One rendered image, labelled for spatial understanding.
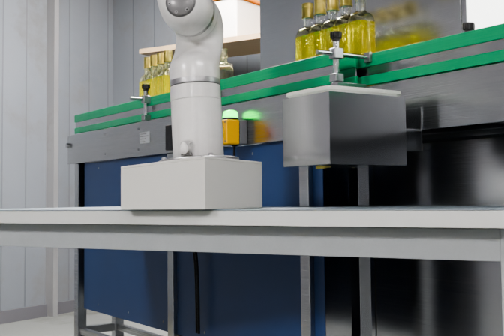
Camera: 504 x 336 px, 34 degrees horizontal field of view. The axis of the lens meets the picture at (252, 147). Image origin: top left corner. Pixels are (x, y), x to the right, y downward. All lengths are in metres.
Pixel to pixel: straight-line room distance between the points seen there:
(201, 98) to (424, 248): 0.63
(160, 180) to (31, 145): 3.85
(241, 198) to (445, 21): 0.70
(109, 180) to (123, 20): 3.18
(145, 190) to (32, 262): 3.84
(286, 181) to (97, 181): 1.30
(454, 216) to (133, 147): 1.67
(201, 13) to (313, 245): 0.59
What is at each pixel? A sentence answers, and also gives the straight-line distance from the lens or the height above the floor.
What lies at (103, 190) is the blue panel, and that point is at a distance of 3.28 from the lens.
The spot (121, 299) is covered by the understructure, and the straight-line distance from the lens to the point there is 3.14.
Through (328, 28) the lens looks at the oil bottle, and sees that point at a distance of 2.27.
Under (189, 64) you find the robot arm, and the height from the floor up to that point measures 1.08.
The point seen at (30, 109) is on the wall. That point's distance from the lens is 5.66.
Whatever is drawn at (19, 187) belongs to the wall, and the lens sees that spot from 5.56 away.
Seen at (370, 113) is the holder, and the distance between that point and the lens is 1.81.
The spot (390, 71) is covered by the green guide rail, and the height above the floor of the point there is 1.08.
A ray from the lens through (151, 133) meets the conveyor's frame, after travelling 2.86.
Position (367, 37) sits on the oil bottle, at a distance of 2.18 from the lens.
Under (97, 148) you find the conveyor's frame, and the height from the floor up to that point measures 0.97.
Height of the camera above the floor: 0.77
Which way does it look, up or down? 4 degrees up
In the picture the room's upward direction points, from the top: 1 degrees counter-clockwise
